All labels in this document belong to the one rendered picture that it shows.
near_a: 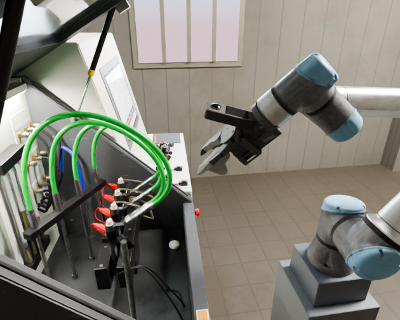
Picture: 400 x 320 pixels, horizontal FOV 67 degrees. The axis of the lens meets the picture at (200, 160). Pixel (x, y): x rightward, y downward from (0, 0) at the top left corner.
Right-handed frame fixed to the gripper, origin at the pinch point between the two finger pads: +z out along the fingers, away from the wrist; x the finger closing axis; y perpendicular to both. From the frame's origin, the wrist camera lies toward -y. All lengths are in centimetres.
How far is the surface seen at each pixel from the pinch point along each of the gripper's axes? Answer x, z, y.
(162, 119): 201, 120, 27
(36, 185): 10, 55, -28
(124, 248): -18.1, 20.6, -3.2
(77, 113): -0.3, 10.1, -29.3
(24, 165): -6.0, 28.3, -32.2
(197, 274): -11.1, 25.0, 22.0
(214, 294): 42, 104, 97
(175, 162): 55, 46, 17
